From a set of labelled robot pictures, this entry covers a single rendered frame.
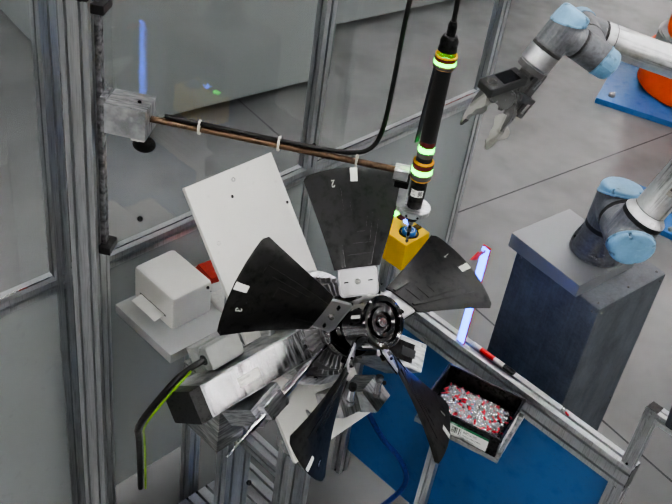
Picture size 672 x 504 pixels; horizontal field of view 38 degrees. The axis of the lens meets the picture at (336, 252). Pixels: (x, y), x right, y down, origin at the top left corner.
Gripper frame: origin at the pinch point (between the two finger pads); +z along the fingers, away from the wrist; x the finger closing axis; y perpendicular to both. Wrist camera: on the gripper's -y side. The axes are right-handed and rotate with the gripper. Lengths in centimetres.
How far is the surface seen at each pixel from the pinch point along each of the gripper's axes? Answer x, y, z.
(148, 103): 28, -63, 29
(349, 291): -13.7, -22.9, 39.5
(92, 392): 22, -33, 111
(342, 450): 2, 66, 122
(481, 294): -23.9, 9.6, 28.6
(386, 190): -1.4, -17.0, 19.3
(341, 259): -7.7, -24.2, 35.4
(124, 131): 28, -65, 36
